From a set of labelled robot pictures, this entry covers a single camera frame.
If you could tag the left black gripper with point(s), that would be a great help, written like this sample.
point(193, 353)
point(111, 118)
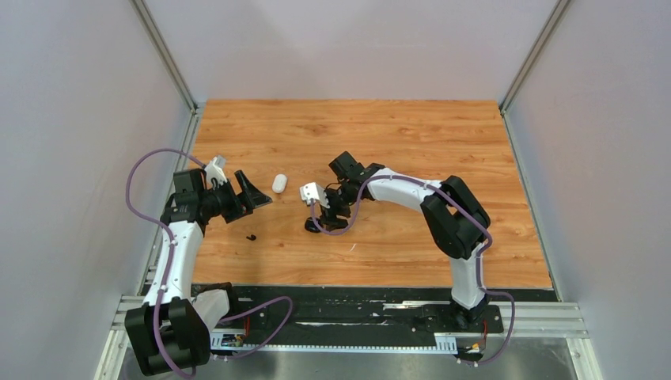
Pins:
point(244, 203)

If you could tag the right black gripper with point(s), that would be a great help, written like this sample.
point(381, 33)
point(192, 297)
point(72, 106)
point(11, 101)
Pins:
point(330, 219)

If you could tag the black earbud charging case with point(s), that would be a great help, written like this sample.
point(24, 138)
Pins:
point(310, 226)

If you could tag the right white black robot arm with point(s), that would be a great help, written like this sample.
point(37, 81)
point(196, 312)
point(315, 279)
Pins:
point(457, 221)

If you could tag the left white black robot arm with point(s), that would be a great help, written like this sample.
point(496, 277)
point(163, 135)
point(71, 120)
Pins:
point(170, 331)

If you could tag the white earbud charging case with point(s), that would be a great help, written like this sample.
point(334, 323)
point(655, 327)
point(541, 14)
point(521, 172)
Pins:
point(279, 183)

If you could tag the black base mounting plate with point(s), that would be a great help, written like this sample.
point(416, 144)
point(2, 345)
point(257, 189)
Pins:
point(363, 317)

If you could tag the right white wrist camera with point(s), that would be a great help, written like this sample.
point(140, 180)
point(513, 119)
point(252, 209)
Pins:
point(312, 193)

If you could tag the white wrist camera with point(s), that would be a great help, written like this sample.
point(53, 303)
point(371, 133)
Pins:
point(312, 193)
point(214, 171)

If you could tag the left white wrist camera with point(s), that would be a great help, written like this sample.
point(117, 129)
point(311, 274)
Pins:
point(214, 171)

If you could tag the left aluminium frame post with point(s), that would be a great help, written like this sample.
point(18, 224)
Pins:
point(147, 21)

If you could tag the aluminium frame post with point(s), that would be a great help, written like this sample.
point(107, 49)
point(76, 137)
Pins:
point(550, 25)
point(147, 21)

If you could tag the right aluminium frame post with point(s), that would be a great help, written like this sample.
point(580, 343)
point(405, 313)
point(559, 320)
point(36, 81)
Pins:
point(550, 25)

